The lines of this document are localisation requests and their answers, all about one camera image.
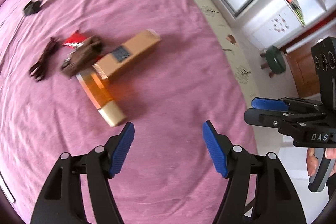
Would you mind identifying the white smartphone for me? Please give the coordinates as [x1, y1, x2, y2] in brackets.
[0, 173, 15, 204]

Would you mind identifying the pink bed sheet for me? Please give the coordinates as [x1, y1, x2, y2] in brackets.
[1, 0, 256, 223]

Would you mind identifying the red white snack wrapper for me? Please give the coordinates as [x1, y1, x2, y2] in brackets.
[62, 30, 88, 49]

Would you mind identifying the green round stool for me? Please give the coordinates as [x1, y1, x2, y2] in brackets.
[260, 46, 286, 78]

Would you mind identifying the person's right hand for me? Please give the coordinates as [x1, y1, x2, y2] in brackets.
[306, 148, 336, 176]

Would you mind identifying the gold carton box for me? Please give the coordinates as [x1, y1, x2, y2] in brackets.
[93, 30, 161, 80]

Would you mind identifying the orange clear box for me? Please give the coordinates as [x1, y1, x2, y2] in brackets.
[76, 69, 126, 127]

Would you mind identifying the brown rolled sock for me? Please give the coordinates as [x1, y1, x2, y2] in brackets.
[60, 36, 104, 78]

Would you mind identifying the black cloth item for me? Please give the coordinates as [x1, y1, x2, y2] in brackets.
[23, 1, 42, 16]

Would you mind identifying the white shelf cabinet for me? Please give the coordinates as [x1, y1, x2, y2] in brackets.
[241, 0, 335, 50]

